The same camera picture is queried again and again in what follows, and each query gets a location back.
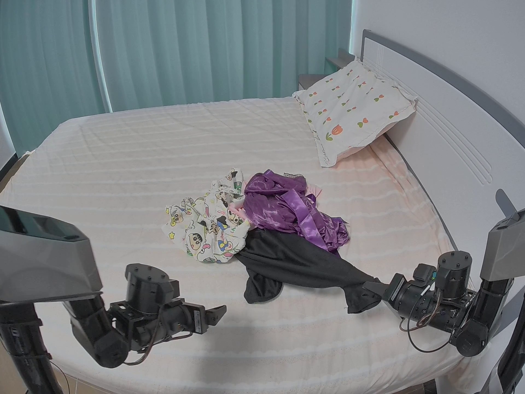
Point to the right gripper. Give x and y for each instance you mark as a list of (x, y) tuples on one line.
[(404, 300)]

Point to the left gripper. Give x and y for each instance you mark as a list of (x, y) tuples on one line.
[(184, 320)]

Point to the black T-shirt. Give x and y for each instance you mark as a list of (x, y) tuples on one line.
[(295, 265)]

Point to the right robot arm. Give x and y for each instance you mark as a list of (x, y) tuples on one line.
[(500, 253)]

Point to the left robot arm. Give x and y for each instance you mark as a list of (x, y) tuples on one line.
[(41, 261)]

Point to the bed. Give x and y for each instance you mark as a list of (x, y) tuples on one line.
[(143, 158)]

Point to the white printed pyjama garment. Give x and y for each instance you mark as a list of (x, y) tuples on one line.
[(205, 232)]

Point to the purple satin garment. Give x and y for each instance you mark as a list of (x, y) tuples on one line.
[(270, 203)]

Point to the white printed pillow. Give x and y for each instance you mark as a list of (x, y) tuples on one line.
[(352, 105)]

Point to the grey bedside table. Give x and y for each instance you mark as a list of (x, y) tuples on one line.
[(311, 81)]

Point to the blue-green curtain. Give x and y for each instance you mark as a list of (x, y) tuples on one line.
[(225, 35), (41, 56)]

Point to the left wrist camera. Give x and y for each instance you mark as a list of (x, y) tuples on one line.
[(174, 289)]

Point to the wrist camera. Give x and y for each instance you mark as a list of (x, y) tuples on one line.
[(422, 273), (174, 289)]

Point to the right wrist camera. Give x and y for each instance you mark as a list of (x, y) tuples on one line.
[(422, 273)]

